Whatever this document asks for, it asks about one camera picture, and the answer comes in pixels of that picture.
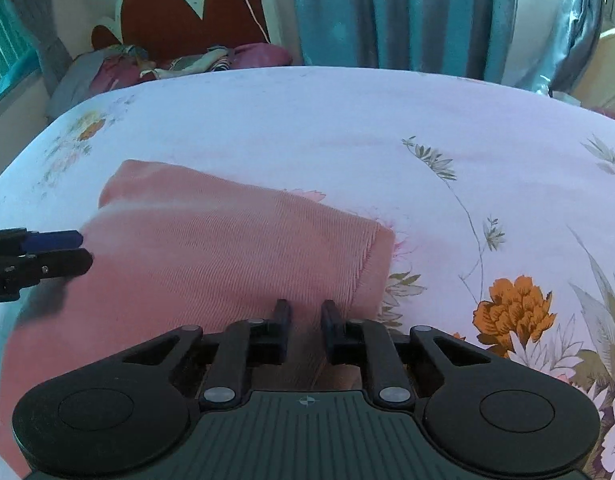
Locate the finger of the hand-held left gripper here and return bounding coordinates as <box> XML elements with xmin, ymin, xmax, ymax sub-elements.
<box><xmin>0</xmin><ymin>229</ymin><xmax>84</xmax><ymax>256</ymax></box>
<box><xmin>16</xmin><ymin>249</ymin><xmax>94</xmax><ymax>286</ymax></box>

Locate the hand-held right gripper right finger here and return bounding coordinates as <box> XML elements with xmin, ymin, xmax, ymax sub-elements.
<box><xmin>321</xmin><ymin>299</ymin><xmax>493</xmax><ymax>406</ymax></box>

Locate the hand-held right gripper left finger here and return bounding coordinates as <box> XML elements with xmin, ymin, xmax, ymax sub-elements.
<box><xmin>122</xmin><ymin>299</ymin><xmax>293</xmax><ymax>411</ymax></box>

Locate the pink garment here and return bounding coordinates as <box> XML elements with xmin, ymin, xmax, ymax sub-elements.
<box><xmin>0</xmin><ymin>159</ymin><xmax>395</xmax><ymax>480</ymax></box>

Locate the grey blue pillow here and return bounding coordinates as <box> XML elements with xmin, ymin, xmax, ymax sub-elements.
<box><xmin>46</xmin><ymin>52</ymin><xmax>120</xmax><ymax>122</ymax></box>

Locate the window with teal grille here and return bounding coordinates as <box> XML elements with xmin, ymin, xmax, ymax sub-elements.
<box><xmin>0</xmin><ymin>0</ymin><xmax>40</xmax><ymax>103</ymax></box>

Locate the floral white bedsheet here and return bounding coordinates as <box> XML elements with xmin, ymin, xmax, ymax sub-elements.
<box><xmin>0</xmin><ymin>65</ymin><xmax>615</xmax><ymax>480</ymax></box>

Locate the patterned crumpled blanket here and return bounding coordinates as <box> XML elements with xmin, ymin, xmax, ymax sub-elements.
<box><xmin>93</xmin><ymin>44</ymin><xmax>238</xmax><ymax>88</ymax></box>

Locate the red and white headboard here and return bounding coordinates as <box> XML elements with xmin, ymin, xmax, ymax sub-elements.
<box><xmin>90</xmin><ymin>0</ymin><xmax>288</xmax><ymax>61</ymax></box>

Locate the maroon pillow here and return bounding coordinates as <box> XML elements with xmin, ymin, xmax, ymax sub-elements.
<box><xmin>231</xmin><ymin>42</ymin><xmax>294</xmax><ymax>68</ymax></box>

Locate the teal curtain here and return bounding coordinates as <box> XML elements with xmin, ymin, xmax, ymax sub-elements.
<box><xmin>286</xmin><ymin>0</ymin><xmax>521</xmax><ymax>83</ymax></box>

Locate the bright window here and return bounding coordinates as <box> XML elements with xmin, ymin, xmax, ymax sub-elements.
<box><xmin>516</xmin><ymin>0</ymin><xmax>574</xmax><ymax>88</ymax></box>

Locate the cream rounded furniture piece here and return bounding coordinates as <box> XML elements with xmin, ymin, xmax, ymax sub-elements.
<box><xmin>571</xmin><ymin>26</ymin><xmax>615</xmax><ymax>123</ymax></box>

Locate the dark grey curtain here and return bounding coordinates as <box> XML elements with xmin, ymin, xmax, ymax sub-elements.
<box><xmin>547</xmin><ymin>0</ymin><xmax>611</xmax><ymax>97</ymax></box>

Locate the white cable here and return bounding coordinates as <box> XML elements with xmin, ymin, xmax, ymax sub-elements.
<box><xmin>232</xmin><ymin>0</ymin><xmax>273</xmax><ymax>43</ymax></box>

